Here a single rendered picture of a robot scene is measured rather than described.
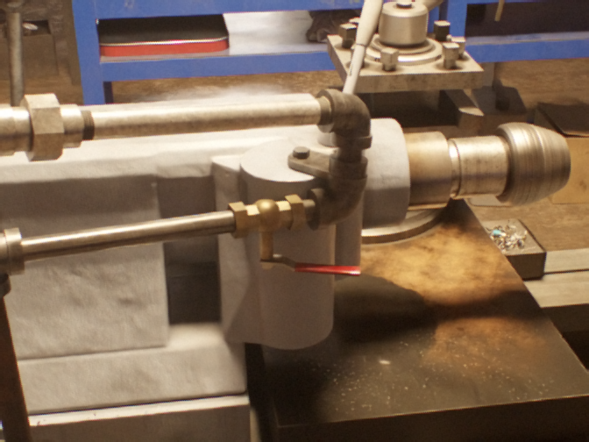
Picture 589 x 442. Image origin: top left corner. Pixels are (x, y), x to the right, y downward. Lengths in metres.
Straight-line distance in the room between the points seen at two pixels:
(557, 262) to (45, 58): 3.69
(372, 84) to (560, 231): 2.17
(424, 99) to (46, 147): 0.63
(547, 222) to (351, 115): 2.56
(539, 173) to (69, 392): 0.51
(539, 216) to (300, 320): 2.51
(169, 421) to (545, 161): 0.45
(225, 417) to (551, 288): 0.56
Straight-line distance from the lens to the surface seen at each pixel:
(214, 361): 0.85
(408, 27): 1.12
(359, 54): 0.83
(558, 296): 1.24
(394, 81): 1.08
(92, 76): 2.69
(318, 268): 0.75
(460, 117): 1.11
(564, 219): 3.28
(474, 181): 0.93
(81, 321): 0.85
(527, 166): 0.93
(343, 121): 0.71
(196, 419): 0.86
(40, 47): 4.67
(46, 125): 0.62
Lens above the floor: 1.48
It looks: 28 degrees down
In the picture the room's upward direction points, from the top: straight up
